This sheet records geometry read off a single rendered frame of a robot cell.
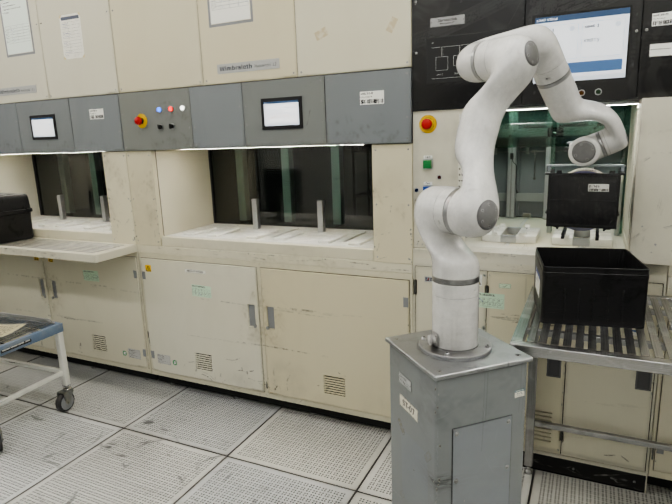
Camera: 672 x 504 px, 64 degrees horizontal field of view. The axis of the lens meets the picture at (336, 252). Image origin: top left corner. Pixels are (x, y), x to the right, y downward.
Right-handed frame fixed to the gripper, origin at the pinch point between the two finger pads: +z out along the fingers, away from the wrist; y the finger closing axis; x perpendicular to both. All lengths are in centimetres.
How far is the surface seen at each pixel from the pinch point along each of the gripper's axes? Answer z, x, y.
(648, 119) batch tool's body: -3.3, 8.7, 17.1
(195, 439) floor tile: -33, -126, -152
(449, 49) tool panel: 1, 36, -47
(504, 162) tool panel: 91, -10, -40
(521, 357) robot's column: -69, -49, -10
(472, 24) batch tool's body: 1, 43, -39
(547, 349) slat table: -60, -49, -5
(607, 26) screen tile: 1.5, 38.1, 3.5
